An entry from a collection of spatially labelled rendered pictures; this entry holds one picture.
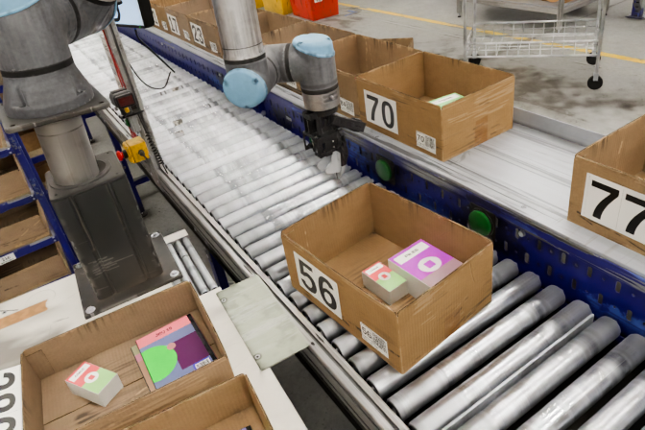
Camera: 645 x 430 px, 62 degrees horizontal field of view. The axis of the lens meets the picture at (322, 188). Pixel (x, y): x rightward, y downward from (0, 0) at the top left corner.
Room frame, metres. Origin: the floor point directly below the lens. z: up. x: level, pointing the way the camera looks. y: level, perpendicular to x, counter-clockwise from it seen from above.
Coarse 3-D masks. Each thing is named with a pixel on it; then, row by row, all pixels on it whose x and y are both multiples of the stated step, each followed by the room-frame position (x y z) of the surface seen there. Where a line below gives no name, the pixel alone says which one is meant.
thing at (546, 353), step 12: (588, 324) 0.78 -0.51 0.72; (564, 336) 0.75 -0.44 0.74; (552, 348) 0.72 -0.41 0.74; (540, 360) 0.71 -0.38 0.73; (516, 372) 0.68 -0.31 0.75; (528, 372) 0.69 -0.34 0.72; (504, 384) 0.66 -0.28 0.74; (492, 396) 0.64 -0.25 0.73; (468, 408) 0.62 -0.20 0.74; (480, 408) 0.63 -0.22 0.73; (456, 420) 0.60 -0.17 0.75
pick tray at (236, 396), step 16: (224, 384) 0.68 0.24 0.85; (240, 384) 0.69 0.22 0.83; (192, 400) 0.66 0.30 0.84; (208, 400) 0.67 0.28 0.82; (224, 400) 0.68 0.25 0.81; (240, 400) 0.69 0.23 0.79; (256, 400) 0.64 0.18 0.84; (160, 416) 0.64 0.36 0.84; (176, 416) 0.65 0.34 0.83; (192, 416) 0.66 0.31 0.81; (208, 416) 0.67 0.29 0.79; (224, 416) 0.68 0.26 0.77; (240, 416) 0.68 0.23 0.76; (256, 416) 0.67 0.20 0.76
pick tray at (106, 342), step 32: (192, 288) 0.97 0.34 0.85; (96, 320) 0.92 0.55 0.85; (128, 320) 0.94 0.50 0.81; (160, 320) 0.97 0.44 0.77; (32, 352) 0.86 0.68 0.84; (64, 352) 0.89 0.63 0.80; (96, 352) 0.91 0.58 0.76; (128, 352) 0.89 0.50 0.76; (224, 352) 0.76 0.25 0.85; (32, 384) 0.81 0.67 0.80; (64, 384) 0.83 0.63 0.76; (128, 384) 0.80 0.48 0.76; (192, 384) 0.72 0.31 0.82; (32, 416) 0.72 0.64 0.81; (64, 416) 0.75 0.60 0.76; (96, 416) 0.73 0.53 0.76; (128, 416) 0.67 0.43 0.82
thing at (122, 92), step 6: (114, 90) 1.80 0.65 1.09; (120, 90) 1.78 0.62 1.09; (126, 90) 1.76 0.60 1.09; (114, 96) 1.74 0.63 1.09; (120, 96) 1.73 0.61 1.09; (126, 96) 1.73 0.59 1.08; (132, 96) 1.74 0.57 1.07; (114, 102) 1.73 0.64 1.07; (120, 102) 1.72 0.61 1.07; (126, 102) 1.72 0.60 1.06; (132, 102) 1.73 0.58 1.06; (120, 108) 1.71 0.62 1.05; (126, 108) 1.76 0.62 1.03; (126, 114) 1.77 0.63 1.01
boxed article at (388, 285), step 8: (376, 264) 1.00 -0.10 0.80; (368, 272) 0.98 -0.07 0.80; (376, 272) 0.98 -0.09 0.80; (384, 272) 0.97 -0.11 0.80; (392, 272) 0.97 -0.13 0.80; (368, 280) 0.97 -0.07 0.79; (376, 280) 0.95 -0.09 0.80; (384, 280) 0.94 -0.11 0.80; (392, 280) 0.94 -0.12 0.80; (400, 280) 0.93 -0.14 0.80; (368, 288) 0.97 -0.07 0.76; (376, 288) 0.94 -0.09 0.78; (384, 288) 0.92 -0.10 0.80; (392, 288) 0.91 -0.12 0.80; (400, 288) 0.92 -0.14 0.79; (384, 296) 0.92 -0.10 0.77; (392, 296) 0.91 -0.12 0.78; (400, 296) 0.92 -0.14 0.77
